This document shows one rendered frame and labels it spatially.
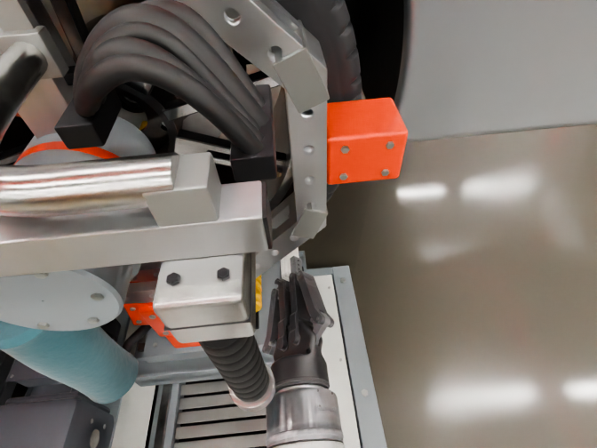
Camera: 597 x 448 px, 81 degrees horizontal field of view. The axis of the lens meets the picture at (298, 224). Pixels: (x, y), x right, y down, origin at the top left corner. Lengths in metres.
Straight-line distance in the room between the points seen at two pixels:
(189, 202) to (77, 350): 0.43
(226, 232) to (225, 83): 0.10
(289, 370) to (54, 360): 0.30
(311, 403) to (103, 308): 0.24
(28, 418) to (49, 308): 0.53
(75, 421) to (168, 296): 0.68
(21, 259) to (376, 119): 0.34
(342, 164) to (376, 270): 0.95
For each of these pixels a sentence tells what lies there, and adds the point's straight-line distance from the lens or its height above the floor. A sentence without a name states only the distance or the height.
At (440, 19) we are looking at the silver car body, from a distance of 0.54.
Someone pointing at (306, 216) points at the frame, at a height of 0.77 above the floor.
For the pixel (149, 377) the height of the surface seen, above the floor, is 0.16.
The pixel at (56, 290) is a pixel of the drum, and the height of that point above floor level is 0.86.
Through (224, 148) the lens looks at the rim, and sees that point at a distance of 0.53.
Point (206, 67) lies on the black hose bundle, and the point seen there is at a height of 1.02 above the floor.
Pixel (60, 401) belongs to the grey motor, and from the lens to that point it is 0.89.
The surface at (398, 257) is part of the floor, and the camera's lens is 1.39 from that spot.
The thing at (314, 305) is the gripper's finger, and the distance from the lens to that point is 0.49.
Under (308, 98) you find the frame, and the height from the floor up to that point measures 0.94.
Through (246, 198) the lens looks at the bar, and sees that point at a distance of 0.20.
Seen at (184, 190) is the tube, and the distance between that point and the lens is 0.18.
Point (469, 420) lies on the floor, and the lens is 1.21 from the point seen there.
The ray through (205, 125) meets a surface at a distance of 0.69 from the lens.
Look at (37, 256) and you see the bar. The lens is 0.24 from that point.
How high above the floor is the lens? 1.12
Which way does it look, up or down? 50 degrees down
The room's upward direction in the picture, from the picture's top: 5 degrees counter-clockwise
